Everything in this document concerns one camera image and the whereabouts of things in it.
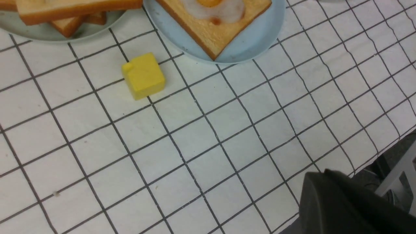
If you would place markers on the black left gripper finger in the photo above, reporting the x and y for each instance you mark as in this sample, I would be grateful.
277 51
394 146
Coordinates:
333 203

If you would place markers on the toast slice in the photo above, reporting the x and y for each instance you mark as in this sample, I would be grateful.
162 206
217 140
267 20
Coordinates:
212 35
67 27
33 12
8 5

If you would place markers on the fried egg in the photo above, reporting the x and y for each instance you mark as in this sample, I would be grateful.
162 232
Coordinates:
226 11

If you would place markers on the white checkered tablecloth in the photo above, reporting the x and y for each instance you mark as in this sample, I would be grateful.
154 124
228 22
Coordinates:
222 148

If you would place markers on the light blue plate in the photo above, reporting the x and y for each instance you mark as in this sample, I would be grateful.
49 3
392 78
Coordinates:
250 43

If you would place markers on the yellow cube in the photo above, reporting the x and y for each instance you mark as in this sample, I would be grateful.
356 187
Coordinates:
143 76

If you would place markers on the green plate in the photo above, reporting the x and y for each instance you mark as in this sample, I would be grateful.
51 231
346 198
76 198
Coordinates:
10 22

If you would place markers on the grey table frame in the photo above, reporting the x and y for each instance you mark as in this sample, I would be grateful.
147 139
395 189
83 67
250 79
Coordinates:
406 167

